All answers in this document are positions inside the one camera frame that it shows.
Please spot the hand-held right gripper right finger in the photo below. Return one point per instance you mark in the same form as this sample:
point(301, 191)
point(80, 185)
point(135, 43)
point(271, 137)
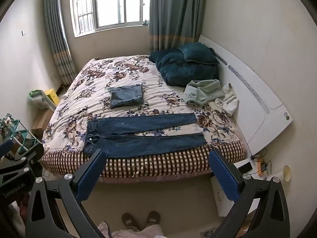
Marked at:
point(224, 178)

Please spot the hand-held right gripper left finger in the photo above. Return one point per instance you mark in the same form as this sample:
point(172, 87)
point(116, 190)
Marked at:
point(91, 176)

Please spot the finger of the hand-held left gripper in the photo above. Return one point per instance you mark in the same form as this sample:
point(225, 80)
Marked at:
point(23, 160)

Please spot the blue denim pants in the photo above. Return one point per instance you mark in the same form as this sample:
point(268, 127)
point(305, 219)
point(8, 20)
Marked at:
point(148, 144)

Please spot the teal storage rack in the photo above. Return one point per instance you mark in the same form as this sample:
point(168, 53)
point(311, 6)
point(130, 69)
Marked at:
point(22, 136)

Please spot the black phone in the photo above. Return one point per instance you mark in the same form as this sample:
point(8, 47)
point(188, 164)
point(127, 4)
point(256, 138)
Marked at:
point(245, 166)

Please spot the white box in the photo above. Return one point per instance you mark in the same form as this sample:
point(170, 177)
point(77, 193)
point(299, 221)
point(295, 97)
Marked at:
point(223, 204)

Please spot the white nightstand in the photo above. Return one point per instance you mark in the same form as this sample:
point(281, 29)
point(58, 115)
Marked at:
point(255, 174)

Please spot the orange power strip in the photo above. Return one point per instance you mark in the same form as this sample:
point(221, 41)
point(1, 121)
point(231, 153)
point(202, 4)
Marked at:
point(261, 166)

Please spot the brown cardboard box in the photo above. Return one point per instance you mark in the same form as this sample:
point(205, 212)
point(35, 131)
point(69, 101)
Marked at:
point(40, 122)

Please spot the brown slipper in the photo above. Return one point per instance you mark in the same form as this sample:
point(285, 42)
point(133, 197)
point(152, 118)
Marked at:
point(153, 218)
point(130, 220)

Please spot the green plastic bag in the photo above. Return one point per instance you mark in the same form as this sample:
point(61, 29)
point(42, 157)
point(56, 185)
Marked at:
point(37, 99)

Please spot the white bed headboard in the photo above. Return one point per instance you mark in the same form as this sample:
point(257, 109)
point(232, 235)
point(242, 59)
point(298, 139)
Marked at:
point(260, 119)

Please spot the yellow box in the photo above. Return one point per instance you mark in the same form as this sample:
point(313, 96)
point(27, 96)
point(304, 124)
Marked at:
point(53, 96)

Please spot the person's pink clothing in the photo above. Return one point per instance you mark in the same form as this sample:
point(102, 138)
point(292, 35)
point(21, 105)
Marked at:
point(133, 234)

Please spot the white garment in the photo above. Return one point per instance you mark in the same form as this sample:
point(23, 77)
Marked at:
point(230, 104)

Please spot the folded blue jeans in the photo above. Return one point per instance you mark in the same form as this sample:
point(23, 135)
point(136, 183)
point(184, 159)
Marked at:
point(126, 95)

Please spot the light green garment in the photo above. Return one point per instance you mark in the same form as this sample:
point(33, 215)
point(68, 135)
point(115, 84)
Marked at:
point(200, 90)

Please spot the floral bed blanket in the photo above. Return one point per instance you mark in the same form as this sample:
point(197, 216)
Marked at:
point(99, 72)

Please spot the teal quilt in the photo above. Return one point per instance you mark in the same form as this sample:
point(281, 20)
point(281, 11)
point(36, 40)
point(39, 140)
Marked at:
point(183, 72)

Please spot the teal pillow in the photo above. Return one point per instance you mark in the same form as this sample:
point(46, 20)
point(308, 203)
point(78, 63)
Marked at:
point(198, 53)

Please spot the window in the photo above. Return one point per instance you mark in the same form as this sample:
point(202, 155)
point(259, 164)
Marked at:
point(109, 2)

